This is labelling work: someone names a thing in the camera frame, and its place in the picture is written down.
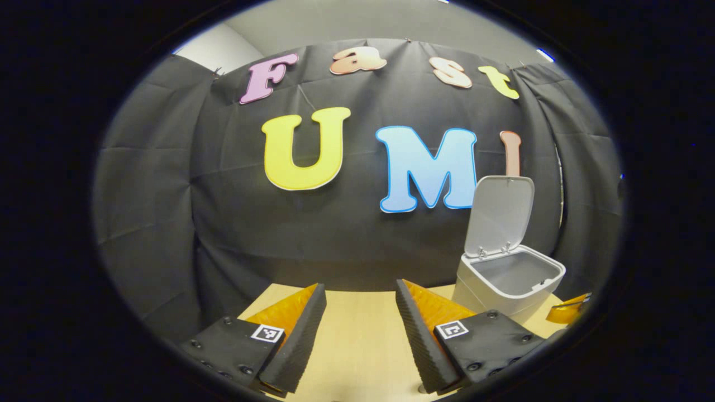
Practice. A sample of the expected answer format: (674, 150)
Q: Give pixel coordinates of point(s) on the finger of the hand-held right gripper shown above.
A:
(567, 312)

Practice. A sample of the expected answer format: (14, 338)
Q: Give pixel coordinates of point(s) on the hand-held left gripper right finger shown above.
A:
(422, 346)

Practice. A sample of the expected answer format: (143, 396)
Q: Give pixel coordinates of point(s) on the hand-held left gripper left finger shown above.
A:
(296, 346)

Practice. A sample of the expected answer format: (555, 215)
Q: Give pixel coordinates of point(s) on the white desktop garbage bin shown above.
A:
(497, 287)

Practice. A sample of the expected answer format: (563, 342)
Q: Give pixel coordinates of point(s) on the light wooden desktop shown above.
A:
(357, 346)

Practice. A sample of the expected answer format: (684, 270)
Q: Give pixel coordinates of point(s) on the black backdrop cloth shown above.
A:
(335, 234)

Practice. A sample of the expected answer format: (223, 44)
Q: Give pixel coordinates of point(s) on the ceiling light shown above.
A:
(546, 55)

